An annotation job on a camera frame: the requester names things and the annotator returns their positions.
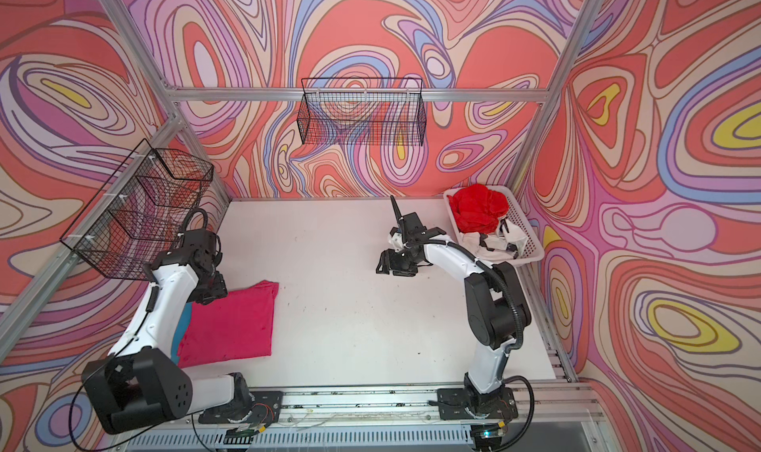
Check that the red t shirt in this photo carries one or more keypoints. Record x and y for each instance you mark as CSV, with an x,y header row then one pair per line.
x,y
478,209

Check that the black wire basket back wall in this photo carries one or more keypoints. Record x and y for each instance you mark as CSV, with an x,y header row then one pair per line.
x,y
362,111

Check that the folded teal t shirt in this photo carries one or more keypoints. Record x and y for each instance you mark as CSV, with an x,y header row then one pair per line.
x,y
180,332

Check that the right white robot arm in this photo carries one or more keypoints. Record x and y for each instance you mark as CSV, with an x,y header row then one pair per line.
x,y
496,307

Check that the white black garment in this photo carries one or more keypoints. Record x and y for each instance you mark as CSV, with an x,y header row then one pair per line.
x,y
507,243

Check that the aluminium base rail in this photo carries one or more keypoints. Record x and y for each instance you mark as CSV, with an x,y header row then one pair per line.
x,y
549,416

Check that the white plastic laundry basket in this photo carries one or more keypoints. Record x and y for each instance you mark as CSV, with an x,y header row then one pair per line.
x,y
533,252

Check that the magenta t shirt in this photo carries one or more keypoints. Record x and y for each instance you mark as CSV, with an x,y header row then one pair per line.
x,y
237,327

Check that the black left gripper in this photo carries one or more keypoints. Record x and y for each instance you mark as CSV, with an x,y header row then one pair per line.
x,y
219,288

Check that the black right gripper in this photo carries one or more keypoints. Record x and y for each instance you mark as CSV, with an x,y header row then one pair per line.
x,y
390,261

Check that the black wire basket wall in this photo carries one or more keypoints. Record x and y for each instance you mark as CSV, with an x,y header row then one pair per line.
x,y
362,111
138,211

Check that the black wire basket left wall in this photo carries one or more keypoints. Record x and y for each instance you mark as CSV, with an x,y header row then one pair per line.
x,y
138,211

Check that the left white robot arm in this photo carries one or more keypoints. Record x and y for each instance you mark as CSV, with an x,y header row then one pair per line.
x,y
139,384

